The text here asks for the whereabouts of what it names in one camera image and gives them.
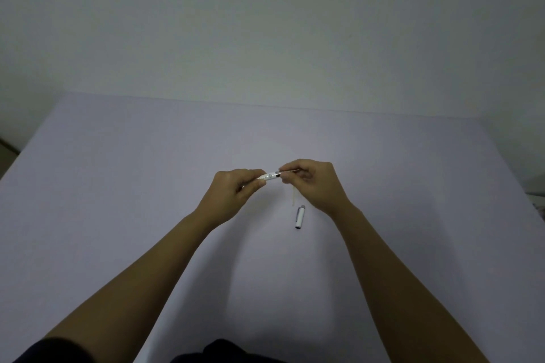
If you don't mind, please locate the person's left hand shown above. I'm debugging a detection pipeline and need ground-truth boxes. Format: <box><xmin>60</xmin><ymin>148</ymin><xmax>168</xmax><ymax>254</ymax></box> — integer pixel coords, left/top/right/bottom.
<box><xmin>203</xmin><ymin>169</ymin><xmax>267</xmax><ymax>225</ymax></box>

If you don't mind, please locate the person's dark shirt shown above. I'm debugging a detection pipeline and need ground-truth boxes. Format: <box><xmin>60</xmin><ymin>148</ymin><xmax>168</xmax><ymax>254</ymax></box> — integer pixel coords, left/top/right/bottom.
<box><xmin>13</xmin><ymin>334</ymin><xmax>291</xmax><ymax>363</ymax></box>

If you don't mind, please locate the person's left forearm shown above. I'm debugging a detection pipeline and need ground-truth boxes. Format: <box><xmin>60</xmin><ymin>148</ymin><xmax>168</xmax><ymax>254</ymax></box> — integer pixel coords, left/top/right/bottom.
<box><xmin>44</xmin><ymin>208</ymin><xmax>223</xmax><ymax>363</ymax></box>

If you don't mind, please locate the person's right hand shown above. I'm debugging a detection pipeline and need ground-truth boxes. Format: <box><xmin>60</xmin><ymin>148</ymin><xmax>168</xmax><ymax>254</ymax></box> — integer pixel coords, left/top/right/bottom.
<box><xmin>279</xmin><ymin>159</ymin><xmax>355</xmax><ymax>220</ymax></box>

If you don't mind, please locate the person's right forearm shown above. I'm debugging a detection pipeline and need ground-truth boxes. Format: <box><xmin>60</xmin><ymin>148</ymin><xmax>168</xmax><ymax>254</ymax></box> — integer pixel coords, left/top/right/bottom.
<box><xmin>331</xmin><ymin>201</ymin><xmax>491</xmax><ymax>363</ymax></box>

